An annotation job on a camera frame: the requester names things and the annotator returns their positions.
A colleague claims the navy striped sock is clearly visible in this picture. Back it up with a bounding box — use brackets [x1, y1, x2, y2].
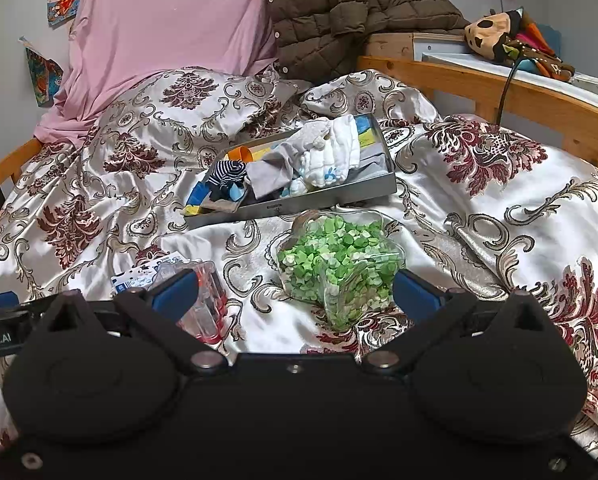
[206, 159, 247, 193]

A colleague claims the plush doll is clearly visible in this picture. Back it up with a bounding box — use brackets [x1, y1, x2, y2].
[464, 7, 577, 81]

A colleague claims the patterned satin quilt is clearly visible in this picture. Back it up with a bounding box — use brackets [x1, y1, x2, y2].
[0, 65, 598, 466]

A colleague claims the colourful cartoon picture tray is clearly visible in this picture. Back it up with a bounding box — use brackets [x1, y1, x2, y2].
[183, 112, 399, 232]

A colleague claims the white gauze cloth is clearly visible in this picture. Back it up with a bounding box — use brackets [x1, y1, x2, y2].
[299, 115, 362, 191]

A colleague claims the striped baby cloth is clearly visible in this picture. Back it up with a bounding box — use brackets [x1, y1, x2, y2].
[284, 175, 312, 200]

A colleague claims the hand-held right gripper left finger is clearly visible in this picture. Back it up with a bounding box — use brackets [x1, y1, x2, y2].
[46, 267, 230, 373]

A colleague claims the clear bag of green pieces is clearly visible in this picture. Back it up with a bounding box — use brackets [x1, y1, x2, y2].
[276, 210, 407, 333]

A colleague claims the kite shaped wall poster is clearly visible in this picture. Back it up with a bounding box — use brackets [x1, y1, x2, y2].
[19, 35, 64, 108]

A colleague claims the pink bedsheet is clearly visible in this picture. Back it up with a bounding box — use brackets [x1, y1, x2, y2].
[34, 0, 280, 146]

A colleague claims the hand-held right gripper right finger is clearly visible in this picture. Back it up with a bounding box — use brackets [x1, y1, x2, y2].
[364, 267, 547, 373]

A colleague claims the clear plastic box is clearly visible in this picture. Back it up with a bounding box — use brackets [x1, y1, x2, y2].
[176, 260, 229, 345]

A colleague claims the brown puffer jacket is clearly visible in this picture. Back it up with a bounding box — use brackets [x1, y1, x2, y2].
[264, 0, 472, 81]

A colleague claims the grey cloth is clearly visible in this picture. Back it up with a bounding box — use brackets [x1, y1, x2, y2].
[244, 142, 310, 198]

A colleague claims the teal cloth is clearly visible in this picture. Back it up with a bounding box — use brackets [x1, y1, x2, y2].
[532, 22, 562, 53]

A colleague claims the blue white packet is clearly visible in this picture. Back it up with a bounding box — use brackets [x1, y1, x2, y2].
[111, 255, 190, 296]

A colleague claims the wooden bed frame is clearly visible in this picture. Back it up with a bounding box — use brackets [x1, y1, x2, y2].
[0, 32, 598, 241]

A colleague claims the white mattress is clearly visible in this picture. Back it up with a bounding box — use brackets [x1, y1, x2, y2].
[413, 32, 598, 103]

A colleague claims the black cable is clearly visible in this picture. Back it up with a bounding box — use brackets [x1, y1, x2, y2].
[494, 57, 522, 126]

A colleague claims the white fluffy sock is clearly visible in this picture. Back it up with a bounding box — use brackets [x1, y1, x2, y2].
[279, 117, 332, 153]

